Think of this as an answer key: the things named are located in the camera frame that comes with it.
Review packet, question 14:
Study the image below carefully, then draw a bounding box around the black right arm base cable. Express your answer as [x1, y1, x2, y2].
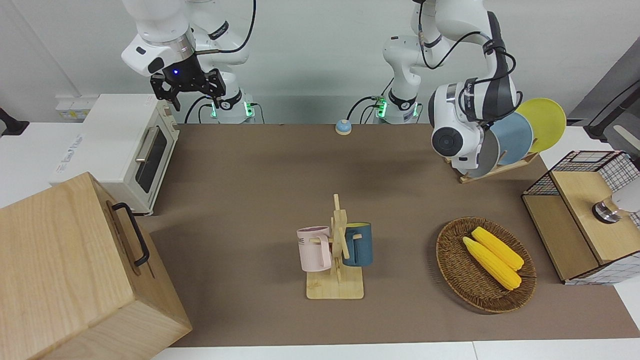
[183, 97, 216, 125]

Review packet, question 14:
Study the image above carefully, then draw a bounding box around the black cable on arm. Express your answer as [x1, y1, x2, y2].
[418, 0, 524, 124]
[193, 0, 258, 54]

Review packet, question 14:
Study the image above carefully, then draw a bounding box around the dark teal mug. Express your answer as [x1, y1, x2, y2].
[342, 222, 374, 268]

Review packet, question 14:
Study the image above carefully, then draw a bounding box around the yellow corn cob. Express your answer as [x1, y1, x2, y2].
[462, 236, 523, 291]
[471, 226, 525, 272]

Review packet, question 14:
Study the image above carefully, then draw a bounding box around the black camera stand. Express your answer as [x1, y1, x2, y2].
[0, 107, 30, 137]
[584, 74, 640, 147]

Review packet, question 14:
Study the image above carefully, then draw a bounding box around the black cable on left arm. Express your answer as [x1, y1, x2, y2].
[418, 0, 524, 124]

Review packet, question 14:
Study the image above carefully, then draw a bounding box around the black box handle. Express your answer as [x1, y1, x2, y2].
[110, 201, 151, 268]

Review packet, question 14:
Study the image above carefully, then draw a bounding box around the brown wicker basket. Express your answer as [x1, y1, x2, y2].
[435, 216, 538, 315]

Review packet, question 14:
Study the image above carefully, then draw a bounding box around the wire shelf with wooden boards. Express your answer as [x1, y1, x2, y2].
[521, 149, 640, 286]

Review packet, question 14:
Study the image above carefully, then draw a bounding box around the wooden plate rack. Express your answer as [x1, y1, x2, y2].
[458, 150, 540, 185]

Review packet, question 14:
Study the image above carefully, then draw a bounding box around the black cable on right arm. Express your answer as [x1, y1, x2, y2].
[193, 0, 258, 54]

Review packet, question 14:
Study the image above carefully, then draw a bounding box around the black left arm base cable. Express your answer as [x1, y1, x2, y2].
[347, 94, 389, 125]

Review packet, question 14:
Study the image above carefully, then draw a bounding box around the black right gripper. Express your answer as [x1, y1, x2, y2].
[149, 52, 226, 112]

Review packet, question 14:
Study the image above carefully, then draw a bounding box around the black arm base cable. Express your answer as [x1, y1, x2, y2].
[347, 94, 389, 125]
[183, 97, 216, 125]

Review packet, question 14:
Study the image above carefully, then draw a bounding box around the yellow plate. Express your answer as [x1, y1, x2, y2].
[514, 97, 568, 154]

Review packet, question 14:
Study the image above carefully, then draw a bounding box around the white toaster oven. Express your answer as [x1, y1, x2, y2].
[48, 93, 180, 216]

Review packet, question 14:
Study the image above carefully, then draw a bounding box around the gray plate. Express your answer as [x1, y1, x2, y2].
[467, 127, 502, 179]

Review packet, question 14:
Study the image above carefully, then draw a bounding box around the brown table mat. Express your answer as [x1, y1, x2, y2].
[149, 123, 640, 348]

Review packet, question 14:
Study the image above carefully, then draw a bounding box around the wooden mug tree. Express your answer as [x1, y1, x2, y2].
[305, 193, 365, 301]

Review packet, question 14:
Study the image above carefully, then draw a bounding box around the pink mug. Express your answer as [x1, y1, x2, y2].
[296, 225, 334, 273]

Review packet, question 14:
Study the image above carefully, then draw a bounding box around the light wooden box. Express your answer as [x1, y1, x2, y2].
[0, 171, 193, 360]

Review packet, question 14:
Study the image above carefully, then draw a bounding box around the light blue plate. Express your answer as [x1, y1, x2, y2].
[489, 112, 535, 167]

